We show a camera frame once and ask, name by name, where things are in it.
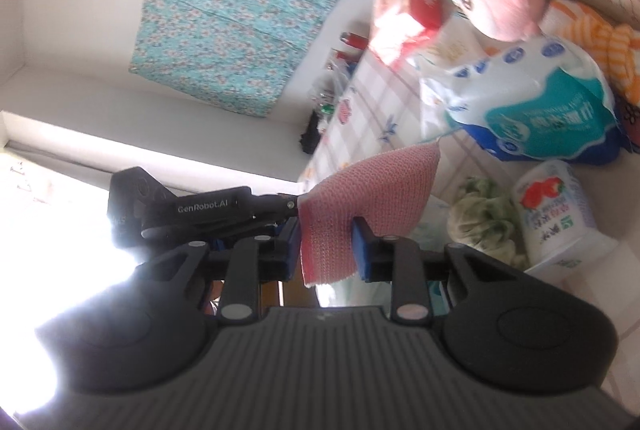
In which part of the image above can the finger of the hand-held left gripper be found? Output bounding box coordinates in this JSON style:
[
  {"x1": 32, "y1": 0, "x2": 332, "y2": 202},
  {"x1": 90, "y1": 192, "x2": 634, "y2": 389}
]
[
  {"x1": 212, "y1": 210, "x2": 293, "y2": 242},
  {"x1": 250, "y1": 191, "x2": 302, "y2": 217}
]

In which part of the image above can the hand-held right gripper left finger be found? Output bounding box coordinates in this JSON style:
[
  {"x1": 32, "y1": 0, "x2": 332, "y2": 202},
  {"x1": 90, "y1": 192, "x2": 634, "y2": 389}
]
[{"x1": 142, "y1": 223, "x2": 302, "y2": 323}]

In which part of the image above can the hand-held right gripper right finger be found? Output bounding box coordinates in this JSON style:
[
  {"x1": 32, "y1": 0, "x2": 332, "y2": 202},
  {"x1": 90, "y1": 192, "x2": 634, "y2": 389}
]
[{"x1": 351, "y1": 217, "x2": 526, "y2": 325}]

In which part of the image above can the pink textured cloth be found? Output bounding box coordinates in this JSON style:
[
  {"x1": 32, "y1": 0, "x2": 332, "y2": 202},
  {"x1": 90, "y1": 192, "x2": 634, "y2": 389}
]
[{"x1": 297, "y1": 144, "x2": 442, "y2": 287}]

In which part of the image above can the black cloth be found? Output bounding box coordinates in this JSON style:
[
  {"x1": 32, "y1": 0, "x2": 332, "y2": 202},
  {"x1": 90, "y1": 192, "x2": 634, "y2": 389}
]
[{"x1": 299, "y1": 110, "x2": 327, "y2": 156}]

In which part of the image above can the green white crumpled cloth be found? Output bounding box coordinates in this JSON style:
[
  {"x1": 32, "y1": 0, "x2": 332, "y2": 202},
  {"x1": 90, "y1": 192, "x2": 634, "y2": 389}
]
[{"x1": 447, "y1": 176, "x2": 531, "y2": 271}]

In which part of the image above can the clear plastic bag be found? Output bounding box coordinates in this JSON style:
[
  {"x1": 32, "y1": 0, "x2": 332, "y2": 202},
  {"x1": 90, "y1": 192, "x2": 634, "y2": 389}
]
[{"x1": 309, "y1": 60, "x2": 351, "y2": 111}]

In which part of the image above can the red bottle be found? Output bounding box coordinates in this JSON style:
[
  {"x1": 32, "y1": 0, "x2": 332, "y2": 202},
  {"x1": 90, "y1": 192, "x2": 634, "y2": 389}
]
[{"x1": 337, "y1": 30, "x2": 366, "y2": 61}]

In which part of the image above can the white pack red fruit print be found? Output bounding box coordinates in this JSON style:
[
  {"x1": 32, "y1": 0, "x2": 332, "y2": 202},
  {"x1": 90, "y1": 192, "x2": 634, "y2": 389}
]
[{"x1": 511, "y1": 160, "x2": 621, "y2": 276}]

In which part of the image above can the teal floral curtain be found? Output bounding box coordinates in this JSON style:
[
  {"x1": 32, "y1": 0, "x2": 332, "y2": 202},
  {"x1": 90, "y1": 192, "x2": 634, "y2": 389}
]
[{"x1": 127, "y1": 0, "x2": 358, "y2": 118}]

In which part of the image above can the blue white wipes pack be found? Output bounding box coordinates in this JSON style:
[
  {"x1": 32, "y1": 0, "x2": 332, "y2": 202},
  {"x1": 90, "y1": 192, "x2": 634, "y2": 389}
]
[{"x1": 420, "y1": 35, "x2": 628, "y2": 167}]

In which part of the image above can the orange striped towel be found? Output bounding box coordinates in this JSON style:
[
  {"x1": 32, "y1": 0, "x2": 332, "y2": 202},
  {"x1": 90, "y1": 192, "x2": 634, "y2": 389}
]
[{"x1": 540, "y1": 0, "x2": 640, "y2": 106}]

